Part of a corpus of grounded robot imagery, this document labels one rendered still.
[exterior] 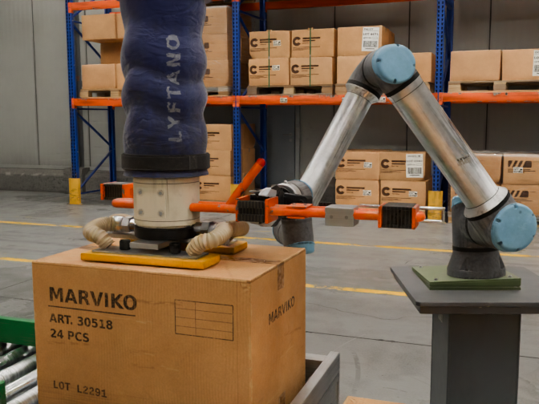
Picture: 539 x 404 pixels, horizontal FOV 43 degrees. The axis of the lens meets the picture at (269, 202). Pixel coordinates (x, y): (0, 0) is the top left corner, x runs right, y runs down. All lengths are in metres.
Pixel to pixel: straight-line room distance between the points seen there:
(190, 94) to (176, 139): 0.12
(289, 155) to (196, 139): 8.80
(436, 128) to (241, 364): 0.92
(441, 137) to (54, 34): 11.03
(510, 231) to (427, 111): 0.44
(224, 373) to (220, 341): 0.08
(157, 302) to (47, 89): 11.24
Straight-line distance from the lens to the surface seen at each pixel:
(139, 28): 1.70
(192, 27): 1.72
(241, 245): 1.81
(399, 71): 2.01
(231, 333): 1.56
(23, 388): 2.15
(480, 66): 8.68
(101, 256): 1.73
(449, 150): 2.07
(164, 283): 1.60
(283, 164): 10.52
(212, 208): 1.69
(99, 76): 10.51
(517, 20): 10.03
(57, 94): 12.63
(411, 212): 1.56
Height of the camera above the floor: 1.31
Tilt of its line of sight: 7 degrees down
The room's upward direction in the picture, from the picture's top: straight up
